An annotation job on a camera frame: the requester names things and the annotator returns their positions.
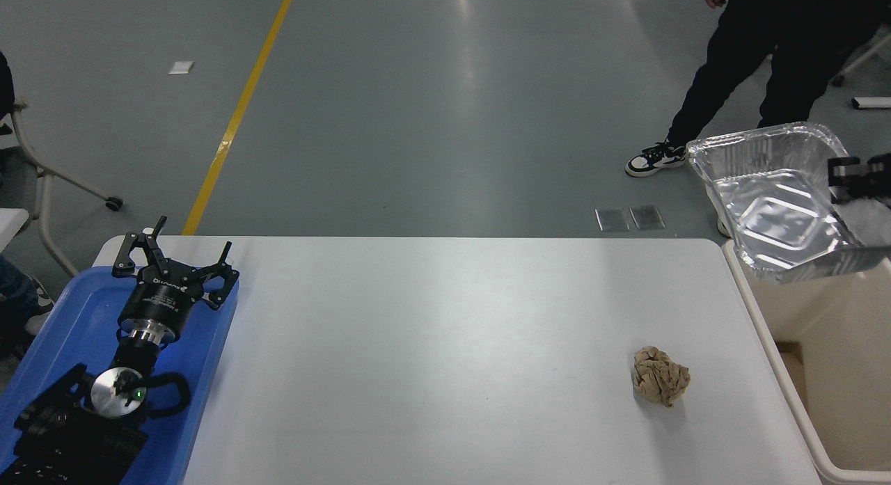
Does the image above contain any white frame chair with casters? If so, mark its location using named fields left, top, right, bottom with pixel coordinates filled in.
left=0, top=95, right=125, bottom=280

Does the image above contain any white chair leg with caster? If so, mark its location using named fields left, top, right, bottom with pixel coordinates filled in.
left=831, top=24, right=891, bottom=88

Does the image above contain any crumpled tan paper ball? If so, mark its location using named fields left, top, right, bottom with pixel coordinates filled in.
left=633, top=345, right=692, bottom=408

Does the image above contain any seated person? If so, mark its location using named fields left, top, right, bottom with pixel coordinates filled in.
left=0, top=50, right=56, bottom=360

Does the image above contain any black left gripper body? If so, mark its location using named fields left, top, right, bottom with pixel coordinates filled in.
left=117, top=262, right=203, bottom=334

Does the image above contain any large pale bin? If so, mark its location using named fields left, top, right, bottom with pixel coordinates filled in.
left=721, top=237, right=891, bottom=485

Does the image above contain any standing person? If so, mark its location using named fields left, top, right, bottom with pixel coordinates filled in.
left=624, top=0, right=891, bottom=239

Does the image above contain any silver foil tray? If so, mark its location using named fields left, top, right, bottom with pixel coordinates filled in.
left=686, top=121, right=891, bottom=286

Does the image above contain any clear floor plate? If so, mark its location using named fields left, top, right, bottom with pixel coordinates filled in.
left=629, top=205, right=666, bottom=231
left=595, top=207, right=631, bottom=232

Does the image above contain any blue plastic tray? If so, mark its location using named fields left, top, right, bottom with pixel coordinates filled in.
left=0, top=264, right=240, bottom=485

